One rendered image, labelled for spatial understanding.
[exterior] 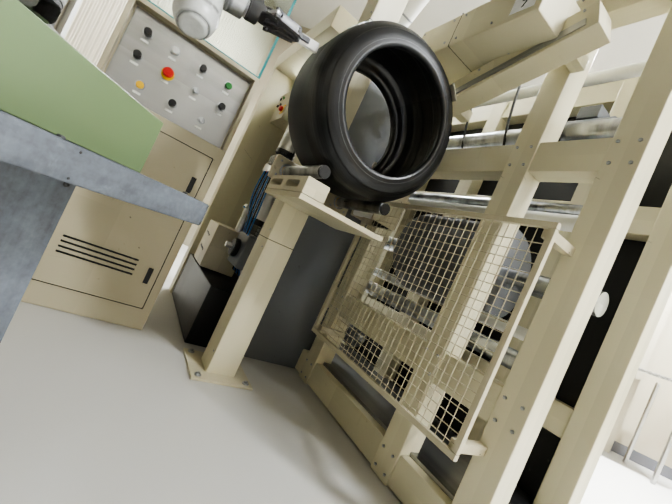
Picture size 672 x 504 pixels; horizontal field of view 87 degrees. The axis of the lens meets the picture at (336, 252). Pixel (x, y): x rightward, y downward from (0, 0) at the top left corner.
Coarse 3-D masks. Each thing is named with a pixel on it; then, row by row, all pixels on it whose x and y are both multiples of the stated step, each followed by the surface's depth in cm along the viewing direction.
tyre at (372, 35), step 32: (352, 32) 108; (384, 32) 110; (320, 64) 108; (352, 64) 107; (384, 64) 142; (416, 64) 134; (320, 96) 107; (384, 96) 150; (416, 96) 146; (448, 96) 127; (320, 128) 110; (416, 128) 151; (448, 128) 130; (320, 160) 116; (352, 160) 114; (384, 160) 154; (416, 160) 148; (352, 192) 122; (384, 192) 123
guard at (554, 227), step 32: (544, 224) 98; (544, 256) 95; (352, 288) 158; (384, 288) 141; (416, 288) 127; (480, 288) 107; (320, 320) 168; (352, 320) 149; (416, 320) 122; (512, 320) 95; (384, 352) 128; (416, 352) 116; (384, 384) 122; (480, 384) 95; (448, 448) 95
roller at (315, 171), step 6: (288, 168) 136; (294, 168) 131; (300, 168) 126; (306, 168) 121; (312, 168) 117; (318, 168) 113; (324, 168) 113; (282, 174) 142; (288, 174) 136; (294, 174) 131; (300, 174) 126; (306, 174) 121; (312, 174) 117; (318, 174) 113; (324, 174) 114
